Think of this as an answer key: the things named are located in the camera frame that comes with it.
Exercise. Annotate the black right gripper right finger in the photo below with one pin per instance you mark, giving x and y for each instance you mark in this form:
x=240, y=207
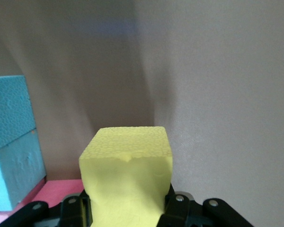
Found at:
x=187, y=208

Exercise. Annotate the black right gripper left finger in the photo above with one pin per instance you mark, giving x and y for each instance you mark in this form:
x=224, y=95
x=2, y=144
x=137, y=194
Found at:
x=68, y=210

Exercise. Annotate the red foam cube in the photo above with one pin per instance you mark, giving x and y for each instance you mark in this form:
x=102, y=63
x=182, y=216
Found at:
x=59, y=189

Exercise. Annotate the blue foam cube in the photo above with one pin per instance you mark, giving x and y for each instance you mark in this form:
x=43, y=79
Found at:
x=23, y=165
x=9, y=111

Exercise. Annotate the yellow foam cube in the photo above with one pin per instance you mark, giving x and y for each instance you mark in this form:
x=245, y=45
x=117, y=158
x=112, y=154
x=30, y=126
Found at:
x=125, y=179

